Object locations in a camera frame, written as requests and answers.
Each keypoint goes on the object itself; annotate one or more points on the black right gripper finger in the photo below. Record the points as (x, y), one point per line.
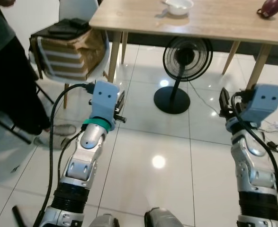
(225, 106)

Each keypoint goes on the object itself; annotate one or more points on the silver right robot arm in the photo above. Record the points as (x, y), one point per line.
(247, 156)

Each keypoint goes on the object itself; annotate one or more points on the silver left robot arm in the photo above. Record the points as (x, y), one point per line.
(89, 142)

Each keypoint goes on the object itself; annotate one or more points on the black standing fan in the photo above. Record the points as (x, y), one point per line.
(186, 59)

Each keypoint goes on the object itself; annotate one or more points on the brown cardboard box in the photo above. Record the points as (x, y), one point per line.
(58, 59)

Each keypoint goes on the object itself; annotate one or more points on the light wooden table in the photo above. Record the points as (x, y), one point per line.
(214, 23)

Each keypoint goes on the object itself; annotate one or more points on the black flat case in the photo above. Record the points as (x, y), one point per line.
(67, 29)

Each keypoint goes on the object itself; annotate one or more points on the dark purple mug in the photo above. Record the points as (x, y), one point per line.
(270, 7)

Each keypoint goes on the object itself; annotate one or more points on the white chair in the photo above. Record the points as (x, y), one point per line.
(77, 9)

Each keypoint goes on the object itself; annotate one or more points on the white bowl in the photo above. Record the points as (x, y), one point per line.
(179, 7)

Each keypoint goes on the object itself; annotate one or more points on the grey robot left leg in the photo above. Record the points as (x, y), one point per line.
(104, 221)

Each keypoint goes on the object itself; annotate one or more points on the grey robot leg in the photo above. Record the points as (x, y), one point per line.
(163, 218)
(104, 221)

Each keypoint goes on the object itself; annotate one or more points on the grey robot right leg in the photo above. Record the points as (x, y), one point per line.
(163, 218)

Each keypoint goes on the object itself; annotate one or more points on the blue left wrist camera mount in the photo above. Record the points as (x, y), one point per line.
(103, 99)

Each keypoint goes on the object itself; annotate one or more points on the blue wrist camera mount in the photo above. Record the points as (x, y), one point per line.
(103, 99)
(264, 101)

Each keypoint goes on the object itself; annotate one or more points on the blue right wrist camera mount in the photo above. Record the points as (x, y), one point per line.
(264, 101)

